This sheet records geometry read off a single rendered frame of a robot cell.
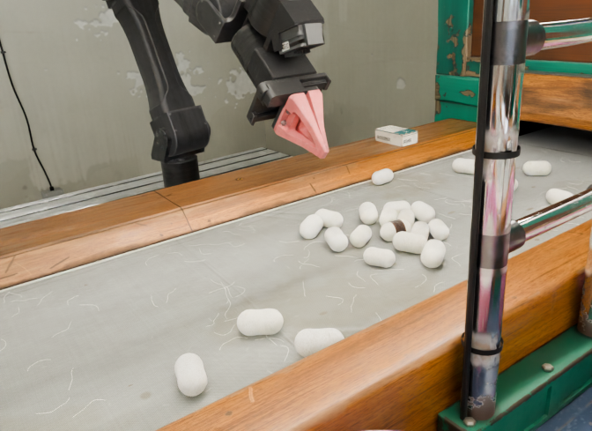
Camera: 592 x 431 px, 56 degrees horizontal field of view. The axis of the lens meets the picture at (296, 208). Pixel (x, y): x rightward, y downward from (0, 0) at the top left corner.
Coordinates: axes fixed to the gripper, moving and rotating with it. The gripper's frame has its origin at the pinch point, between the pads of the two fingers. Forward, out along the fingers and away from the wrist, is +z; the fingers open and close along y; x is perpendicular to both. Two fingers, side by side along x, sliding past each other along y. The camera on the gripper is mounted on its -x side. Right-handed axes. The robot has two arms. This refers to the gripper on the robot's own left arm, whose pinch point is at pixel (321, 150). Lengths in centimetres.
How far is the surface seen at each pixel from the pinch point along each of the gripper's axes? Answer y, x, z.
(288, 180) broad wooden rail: -0.8, 8.1, -1.6
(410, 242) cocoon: -2.2, -6.4, 16.7
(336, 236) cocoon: -7.3, -3.2, 12.3
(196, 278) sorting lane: -20.9, 1.4, 9.9
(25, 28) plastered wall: 5, 116, -155
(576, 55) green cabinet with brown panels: 43.8, -9.5, 0.1
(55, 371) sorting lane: -35.6, -2.7, 14.8
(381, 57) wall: 115, 76, -80
